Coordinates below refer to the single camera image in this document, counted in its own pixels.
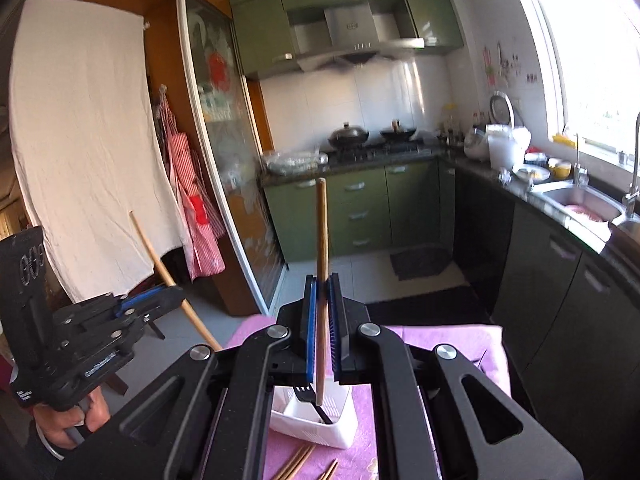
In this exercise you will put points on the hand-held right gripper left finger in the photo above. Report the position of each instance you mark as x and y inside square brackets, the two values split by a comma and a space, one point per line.
[311, 330]

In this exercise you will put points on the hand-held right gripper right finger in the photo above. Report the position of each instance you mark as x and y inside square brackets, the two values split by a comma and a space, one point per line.
[334, 330]

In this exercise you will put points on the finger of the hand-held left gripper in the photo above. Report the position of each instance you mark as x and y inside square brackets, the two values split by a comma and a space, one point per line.
[137, 301]
[160, 307]

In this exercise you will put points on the wooden chopstick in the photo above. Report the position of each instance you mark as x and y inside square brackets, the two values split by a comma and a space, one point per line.
[321, 235]
[150, 250]

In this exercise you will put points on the white plastic utensil holder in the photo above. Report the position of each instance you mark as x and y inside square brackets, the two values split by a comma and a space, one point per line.
[310, 430]

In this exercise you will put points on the bunch of wooden chopsticks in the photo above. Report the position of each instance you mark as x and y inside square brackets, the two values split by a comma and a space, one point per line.
[300, 462]

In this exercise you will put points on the person's left hand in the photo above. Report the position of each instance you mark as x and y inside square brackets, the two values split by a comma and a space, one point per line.
[65, 425]

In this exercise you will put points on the black fork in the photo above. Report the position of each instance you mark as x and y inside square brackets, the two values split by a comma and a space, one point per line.
[302, 395]

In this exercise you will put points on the red checked apron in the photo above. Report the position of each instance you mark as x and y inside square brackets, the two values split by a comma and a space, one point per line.
[197, 210]

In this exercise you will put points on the small dark floor mat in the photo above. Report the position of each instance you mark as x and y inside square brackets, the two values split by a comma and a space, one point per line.
[420, 262]

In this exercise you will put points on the green base cabinets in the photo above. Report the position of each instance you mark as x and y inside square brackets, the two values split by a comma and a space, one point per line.
[370, 200]

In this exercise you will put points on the purple floral tablecloth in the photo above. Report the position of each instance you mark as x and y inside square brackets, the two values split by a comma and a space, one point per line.
[475, 340]

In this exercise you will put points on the frosted glass sliding door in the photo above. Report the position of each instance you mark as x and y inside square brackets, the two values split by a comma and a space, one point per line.
[220, 160]

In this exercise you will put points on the clear plastic bag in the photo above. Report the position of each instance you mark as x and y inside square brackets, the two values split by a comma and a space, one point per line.
[295, 160]

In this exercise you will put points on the white hanging sheet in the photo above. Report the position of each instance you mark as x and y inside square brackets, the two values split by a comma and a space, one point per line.
[90, 135]

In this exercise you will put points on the gas stove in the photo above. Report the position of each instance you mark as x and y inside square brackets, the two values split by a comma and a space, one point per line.
[380, 149]

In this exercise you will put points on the blue red striped apron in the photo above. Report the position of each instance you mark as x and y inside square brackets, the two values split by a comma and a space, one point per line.
[164, 110]

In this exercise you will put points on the black wok with lid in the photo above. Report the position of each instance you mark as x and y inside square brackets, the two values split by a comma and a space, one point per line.
[348, 135]

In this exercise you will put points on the black open wok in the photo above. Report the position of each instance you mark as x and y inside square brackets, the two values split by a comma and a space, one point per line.
[398, 134]

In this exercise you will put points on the dark kitchen countertop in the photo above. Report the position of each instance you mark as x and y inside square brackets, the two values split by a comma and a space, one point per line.
[480, 172]

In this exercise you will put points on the dark base cabinets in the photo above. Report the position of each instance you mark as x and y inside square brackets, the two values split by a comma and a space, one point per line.
[550, 310]

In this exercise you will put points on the small white cooker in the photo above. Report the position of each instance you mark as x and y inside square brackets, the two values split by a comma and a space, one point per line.
[475, 145]

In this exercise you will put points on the oil bottle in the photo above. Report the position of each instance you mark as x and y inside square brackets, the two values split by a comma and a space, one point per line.
[450, 120]

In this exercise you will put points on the white plate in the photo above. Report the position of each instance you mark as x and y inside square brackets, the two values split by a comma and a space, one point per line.
[531, 174]

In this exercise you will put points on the large white rice cooker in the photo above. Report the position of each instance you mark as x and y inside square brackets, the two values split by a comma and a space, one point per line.
[507, 147]

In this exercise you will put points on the steel sink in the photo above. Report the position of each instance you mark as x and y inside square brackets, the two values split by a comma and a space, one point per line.
[580, 210]

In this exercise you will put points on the yellow bowl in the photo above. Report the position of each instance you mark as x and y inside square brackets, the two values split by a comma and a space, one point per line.
[560, 169]

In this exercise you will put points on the short steel tap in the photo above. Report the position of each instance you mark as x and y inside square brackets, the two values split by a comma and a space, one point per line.
[580, 170]

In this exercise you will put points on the yellow tray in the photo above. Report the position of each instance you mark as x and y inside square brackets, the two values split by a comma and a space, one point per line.
[564, 139]

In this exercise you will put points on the steel range hood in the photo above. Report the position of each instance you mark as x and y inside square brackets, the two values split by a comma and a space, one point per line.
[350, 25]

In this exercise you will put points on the tall steel faucet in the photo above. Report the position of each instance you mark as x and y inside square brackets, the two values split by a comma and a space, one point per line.
[632, 195]

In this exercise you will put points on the window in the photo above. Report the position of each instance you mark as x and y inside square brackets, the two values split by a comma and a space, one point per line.
[590, 60]

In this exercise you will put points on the green wall cabinets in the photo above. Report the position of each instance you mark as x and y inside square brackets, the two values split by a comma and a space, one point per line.
[260, 35]

